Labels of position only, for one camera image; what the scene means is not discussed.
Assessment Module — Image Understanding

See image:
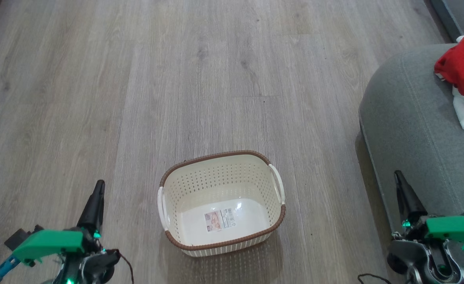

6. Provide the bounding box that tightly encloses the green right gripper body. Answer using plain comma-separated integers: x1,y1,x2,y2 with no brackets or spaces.
425,215,464,253

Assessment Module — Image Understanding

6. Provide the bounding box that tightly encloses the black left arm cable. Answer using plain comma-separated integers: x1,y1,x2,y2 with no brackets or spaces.
112,248,134,284

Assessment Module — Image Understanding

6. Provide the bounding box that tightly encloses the cream basket with brown rim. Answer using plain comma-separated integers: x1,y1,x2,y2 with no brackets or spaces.
157,150,287,258

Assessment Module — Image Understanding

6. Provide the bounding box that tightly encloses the paper label sticker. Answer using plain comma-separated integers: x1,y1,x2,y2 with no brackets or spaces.
204,207,237,232

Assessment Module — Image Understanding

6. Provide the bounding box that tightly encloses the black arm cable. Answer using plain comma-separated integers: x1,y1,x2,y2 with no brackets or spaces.
112,248,134,284
358,273,412,284

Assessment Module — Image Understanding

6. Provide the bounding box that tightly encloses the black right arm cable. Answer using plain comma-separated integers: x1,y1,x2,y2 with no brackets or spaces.
358,273,412,284

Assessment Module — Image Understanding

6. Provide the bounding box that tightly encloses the grey fabric sofa seat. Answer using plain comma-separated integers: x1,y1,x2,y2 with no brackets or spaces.
358,43,464,237

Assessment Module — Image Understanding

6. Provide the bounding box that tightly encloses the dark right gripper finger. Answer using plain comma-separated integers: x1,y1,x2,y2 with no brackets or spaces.
394,170,428,229

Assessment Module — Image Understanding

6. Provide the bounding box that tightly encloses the dark grey sofa section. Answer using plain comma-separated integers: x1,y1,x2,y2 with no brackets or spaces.
430,0,464,43

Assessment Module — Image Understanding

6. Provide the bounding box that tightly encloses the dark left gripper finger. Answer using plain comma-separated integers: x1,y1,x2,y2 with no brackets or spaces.
76,180,106,238

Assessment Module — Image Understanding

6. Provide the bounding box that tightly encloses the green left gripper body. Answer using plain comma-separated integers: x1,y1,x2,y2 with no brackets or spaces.
12,230,86,264

